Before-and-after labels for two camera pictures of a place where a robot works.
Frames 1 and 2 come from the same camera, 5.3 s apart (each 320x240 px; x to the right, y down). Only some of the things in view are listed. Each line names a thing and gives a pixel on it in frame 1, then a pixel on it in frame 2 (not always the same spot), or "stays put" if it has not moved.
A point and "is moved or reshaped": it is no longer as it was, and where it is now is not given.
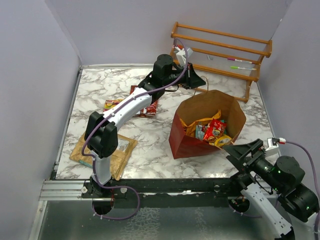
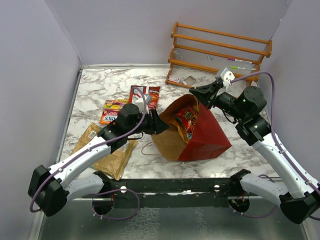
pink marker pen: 238,60 stays put
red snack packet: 214,128 to 187,117
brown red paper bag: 201,106 is moved or reshaped
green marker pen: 238,67 stays put
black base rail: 164,193 stays put
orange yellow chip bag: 190,128 to 174,122
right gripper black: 239,151 to 206,95
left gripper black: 192,80 to 156,125
